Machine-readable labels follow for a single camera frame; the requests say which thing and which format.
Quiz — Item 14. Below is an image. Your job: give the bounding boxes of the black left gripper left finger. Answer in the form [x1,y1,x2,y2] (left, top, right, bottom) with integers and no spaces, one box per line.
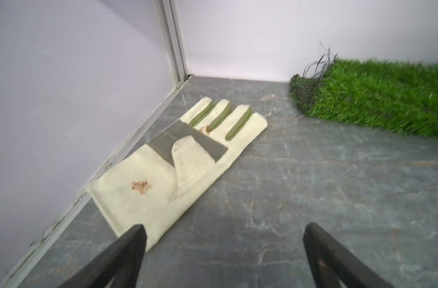
[60,224,147,288]

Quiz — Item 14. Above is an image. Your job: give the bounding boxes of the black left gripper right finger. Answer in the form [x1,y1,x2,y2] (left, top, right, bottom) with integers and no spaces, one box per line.
[303,223,392,288]

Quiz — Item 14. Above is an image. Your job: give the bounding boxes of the cream and green work glove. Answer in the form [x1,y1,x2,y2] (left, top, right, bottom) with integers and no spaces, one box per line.
[87,97,268,249]

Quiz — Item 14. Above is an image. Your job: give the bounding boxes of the green artificial grass mat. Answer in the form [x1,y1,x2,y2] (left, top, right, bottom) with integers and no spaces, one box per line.
[289,59,438,139]

